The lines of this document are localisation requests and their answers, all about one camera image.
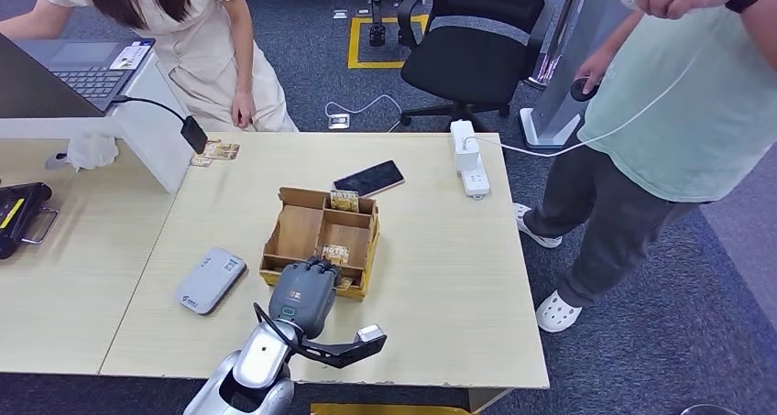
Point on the person's right hand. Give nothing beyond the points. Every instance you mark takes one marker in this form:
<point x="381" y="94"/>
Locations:
<point x="594" y="66"/>

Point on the silver standing panel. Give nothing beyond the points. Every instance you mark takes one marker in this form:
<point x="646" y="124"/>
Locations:
<point x="558" y="96"/>

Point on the white power strip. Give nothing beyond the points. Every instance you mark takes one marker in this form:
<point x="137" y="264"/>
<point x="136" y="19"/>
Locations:
<point x="475" y="184"/>

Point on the small grey object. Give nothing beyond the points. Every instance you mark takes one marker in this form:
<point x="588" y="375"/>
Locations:
<point x="54" y="162"/>

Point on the white counter stand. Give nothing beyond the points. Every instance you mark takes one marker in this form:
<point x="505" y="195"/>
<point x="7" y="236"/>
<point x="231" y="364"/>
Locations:
<point x="145" y="139"/>

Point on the idle humanoid robot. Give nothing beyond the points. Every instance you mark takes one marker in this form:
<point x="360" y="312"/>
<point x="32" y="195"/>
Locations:
<point x="377" y="35"/>

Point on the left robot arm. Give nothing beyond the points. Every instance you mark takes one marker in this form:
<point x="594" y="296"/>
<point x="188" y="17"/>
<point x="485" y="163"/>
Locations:
<point x="261" y="357"/>

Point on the black smartphone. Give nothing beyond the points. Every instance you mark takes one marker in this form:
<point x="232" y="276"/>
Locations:
<point x="370" y="178"/>

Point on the black controller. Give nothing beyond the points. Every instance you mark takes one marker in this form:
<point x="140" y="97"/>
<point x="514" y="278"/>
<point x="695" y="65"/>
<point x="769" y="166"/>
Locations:
<point x="581" y="92"/>

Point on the yellow floor tape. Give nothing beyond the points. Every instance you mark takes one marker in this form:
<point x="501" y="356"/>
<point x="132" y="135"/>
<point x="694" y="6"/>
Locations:
<point x="353" y="42"/>
<point x="388" y="410"/>

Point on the wooden table leg panel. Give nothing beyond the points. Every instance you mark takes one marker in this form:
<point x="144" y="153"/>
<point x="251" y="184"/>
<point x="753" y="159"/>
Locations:
<point x="482" y="400"/>

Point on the crumpled white tissue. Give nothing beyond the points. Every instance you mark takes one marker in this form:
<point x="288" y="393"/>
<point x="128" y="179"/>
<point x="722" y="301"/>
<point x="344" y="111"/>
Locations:
<point x="91" y="151"/>

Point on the grey laptop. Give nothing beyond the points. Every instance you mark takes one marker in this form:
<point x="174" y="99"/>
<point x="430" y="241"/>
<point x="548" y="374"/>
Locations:
<point x="79" y="81"/>

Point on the wooden organizer box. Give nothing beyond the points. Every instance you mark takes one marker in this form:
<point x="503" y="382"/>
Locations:
<point x="297" y="230"/>

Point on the white plug charger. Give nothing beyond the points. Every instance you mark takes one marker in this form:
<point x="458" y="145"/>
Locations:
<point x="467" y="156"/>

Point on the person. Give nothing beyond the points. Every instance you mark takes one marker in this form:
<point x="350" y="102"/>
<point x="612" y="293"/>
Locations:
<point x="668" y="127"/>
<point x="206" y="54"/>

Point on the black device with yellow stripe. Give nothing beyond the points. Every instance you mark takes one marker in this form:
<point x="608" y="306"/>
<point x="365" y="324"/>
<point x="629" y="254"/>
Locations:
<point x="18" y="218"/>

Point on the hotel key card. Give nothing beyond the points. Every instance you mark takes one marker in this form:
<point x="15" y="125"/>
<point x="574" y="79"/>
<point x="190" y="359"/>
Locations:
<point x="223" y="151"/>
<point x="345" y="201"/>
<point x="335" y="254"/>
<point x="346" y="283"/>
<point x="200" y="161"/>

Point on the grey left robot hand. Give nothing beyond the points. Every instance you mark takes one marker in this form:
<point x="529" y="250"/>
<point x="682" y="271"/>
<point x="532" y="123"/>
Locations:
<point x="300" y="297"/>

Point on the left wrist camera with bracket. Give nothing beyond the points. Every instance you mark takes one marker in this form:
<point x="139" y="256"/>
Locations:
<point x="370" y="334"/>

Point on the metal floor outlet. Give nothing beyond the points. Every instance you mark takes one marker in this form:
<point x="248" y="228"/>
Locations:
<point x="339" y="121"/>

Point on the black office chair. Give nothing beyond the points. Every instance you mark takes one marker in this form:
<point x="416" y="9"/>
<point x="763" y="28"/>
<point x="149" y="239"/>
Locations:
<point x="467" y="60"/>

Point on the grey card reader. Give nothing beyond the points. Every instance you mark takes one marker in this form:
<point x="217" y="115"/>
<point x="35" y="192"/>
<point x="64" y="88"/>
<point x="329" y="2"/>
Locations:
<point x="209" y="282"/>

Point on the black laptop power brick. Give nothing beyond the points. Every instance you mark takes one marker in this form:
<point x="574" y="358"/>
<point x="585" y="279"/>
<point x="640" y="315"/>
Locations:
<point x="194" y="134"/>

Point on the small metal floor plate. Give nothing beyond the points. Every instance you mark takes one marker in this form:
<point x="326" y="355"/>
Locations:
<point x="340" y="13"/>
<point x="363" y="10"/>

